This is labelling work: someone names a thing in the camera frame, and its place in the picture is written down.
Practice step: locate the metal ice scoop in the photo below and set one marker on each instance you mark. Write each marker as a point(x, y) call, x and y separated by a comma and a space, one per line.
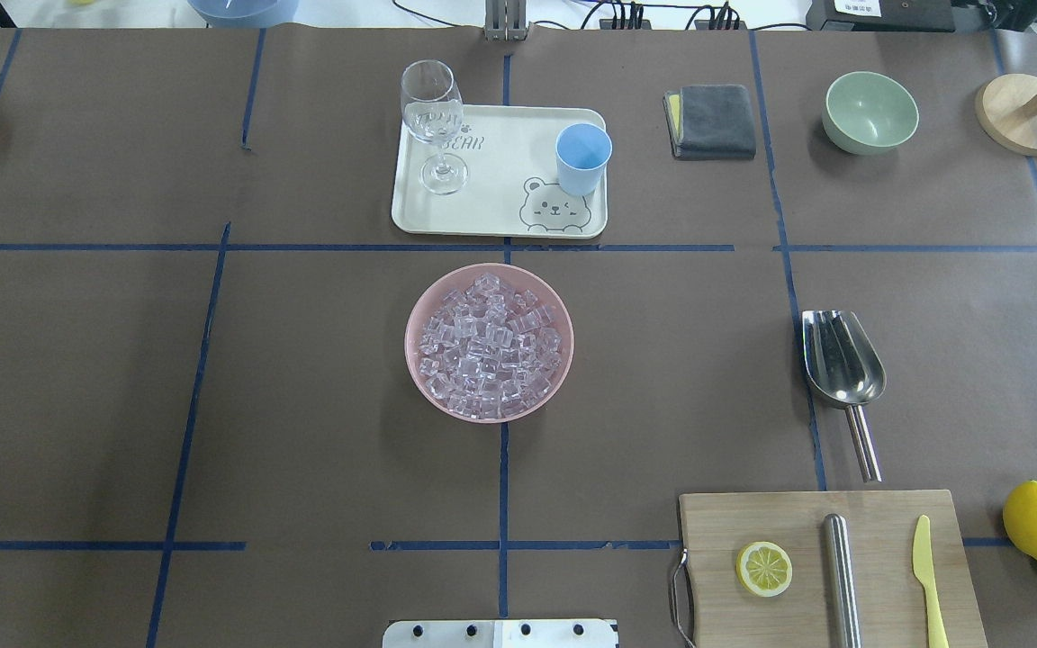
point(845, 370)

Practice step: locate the pile of clear ice cubes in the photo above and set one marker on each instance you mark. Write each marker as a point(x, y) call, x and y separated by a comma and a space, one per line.
point(488, 346)

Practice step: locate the light blue cup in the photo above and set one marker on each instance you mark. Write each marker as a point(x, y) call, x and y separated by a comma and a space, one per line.
point(582, 152)

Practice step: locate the wooden cup stand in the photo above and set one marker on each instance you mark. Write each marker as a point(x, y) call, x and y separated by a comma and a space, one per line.
point(1006, 108)

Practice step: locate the pink bowl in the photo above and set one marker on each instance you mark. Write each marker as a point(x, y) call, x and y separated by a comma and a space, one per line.
point(419, 351)

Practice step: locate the cream bear tray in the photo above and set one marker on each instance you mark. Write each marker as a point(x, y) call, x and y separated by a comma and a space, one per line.
point(513, 188)

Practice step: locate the clear wine glass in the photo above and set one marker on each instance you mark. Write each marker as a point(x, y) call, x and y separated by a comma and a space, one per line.
point(433, 112)

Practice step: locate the grey folded cloth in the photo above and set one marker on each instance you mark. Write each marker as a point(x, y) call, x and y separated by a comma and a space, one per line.
point(711, 122)

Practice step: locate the wooden cutting board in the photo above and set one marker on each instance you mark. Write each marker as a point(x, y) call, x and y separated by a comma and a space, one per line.
point(715, 527)

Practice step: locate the lemon half slice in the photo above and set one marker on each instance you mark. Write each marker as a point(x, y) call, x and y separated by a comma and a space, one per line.
point(764, 569)

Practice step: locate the black power strip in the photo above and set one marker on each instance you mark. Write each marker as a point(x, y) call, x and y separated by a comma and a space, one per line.
point(631, 16)

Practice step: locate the metal rod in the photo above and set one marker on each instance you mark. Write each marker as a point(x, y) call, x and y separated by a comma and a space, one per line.
point(844, 606)

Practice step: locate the green bowl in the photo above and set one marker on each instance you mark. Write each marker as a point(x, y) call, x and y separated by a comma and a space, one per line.
point(868, 114)

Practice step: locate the blue basin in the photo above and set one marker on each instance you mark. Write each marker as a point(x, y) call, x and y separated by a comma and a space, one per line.
point(249, 14)

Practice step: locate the yellow plastic knife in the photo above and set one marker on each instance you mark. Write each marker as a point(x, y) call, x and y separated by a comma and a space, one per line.
point(922, 565)

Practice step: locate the aluminium frame post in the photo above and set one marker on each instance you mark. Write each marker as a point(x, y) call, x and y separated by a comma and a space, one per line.
point(506, 20)

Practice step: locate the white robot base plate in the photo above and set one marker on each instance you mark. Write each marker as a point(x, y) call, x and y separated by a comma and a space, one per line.
point(551, 632)

